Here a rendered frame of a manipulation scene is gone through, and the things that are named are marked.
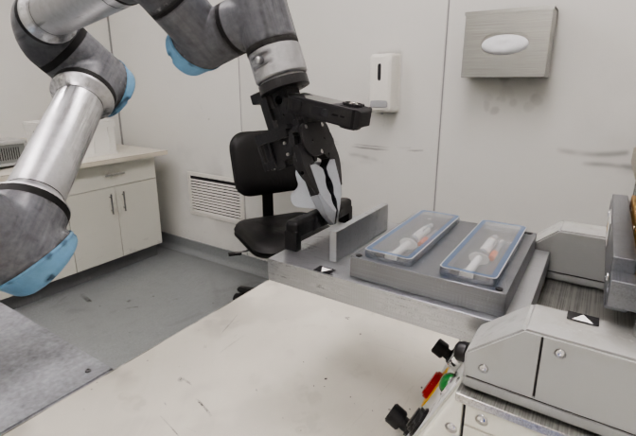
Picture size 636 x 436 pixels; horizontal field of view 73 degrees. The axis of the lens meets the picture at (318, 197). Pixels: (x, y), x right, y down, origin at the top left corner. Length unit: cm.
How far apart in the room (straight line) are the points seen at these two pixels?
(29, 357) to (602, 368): 79
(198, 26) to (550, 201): 163
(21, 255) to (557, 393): 64
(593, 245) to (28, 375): 82
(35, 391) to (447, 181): 171
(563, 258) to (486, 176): 139
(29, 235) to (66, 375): 23
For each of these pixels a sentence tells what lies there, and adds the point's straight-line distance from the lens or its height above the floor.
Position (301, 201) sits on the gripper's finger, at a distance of 61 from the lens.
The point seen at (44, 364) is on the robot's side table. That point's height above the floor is 75.
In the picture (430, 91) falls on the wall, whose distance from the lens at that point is 205.
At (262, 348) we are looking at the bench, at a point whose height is 75.
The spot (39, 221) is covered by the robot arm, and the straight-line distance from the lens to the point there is 73.
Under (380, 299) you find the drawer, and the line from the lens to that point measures 48.
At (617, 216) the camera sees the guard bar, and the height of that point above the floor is 105.
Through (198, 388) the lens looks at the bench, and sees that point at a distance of 71.
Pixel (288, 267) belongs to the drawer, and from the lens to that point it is 53.
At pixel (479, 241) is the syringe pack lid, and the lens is 54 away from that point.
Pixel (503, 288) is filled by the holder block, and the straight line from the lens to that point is 45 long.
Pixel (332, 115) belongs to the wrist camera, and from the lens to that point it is 56.
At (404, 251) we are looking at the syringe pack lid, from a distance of 49.
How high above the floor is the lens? 118
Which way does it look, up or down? 15 degrees down
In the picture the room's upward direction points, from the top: straight up
